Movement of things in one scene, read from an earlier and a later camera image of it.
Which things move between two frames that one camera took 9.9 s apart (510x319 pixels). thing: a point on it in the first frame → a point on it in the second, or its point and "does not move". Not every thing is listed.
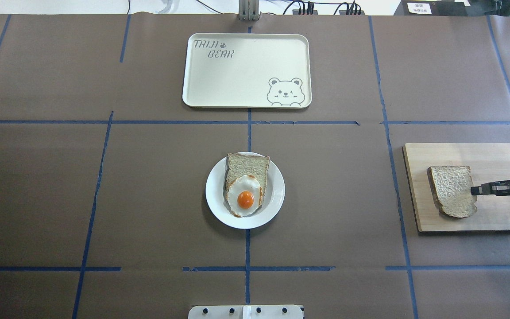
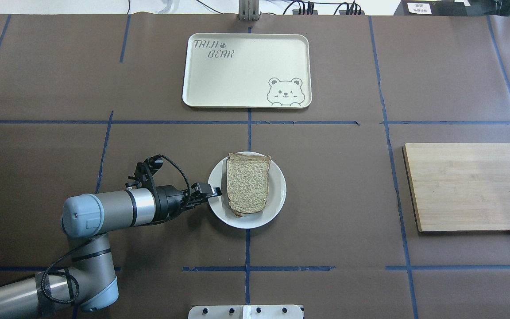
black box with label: [431, 8] does not move
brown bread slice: [450, 187] → [247, 180]
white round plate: [272, 200] does not move
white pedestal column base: [246, 312] does not move
